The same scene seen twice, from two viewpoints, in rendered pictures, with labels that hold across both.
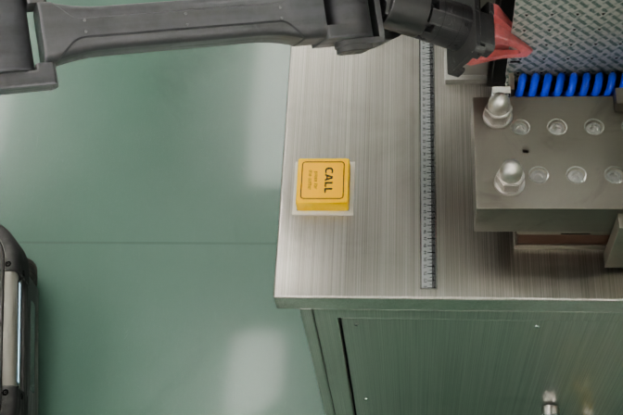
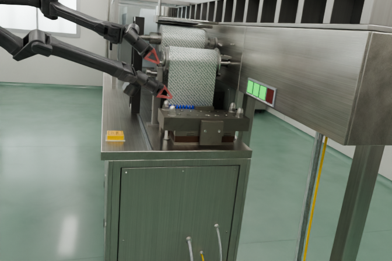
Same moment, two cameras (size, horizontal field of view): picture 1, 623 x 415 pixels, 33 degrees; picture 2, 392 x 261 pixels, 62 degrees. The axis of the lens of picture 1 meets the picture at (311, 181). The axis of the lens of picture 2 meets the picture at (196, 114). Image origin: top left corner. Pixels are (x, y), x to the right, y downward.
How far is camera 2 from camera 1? 105 cm
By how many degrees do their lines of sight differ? 50
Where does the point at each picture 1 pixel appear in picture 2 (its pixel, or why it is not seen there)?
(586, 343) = (198, 183)
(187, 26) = (88, 53)
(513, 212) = (174, 119)
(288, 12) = (114, 62)
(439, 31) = (150, 81)
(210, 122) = (51, 228)
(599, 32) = (188, 91)
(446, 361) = (154, 202)
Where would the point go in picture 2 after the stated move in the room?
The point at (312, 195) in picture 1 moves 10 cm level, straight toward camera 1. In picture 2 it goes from (112, 134) to (118, 142)
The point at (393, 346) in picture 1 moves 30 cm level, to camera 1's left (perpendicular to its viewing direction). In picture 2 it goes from (137, 190) to (60, 201)
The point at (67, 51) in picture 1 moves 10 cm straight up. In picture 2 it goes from (56, 44) to (56, 17)
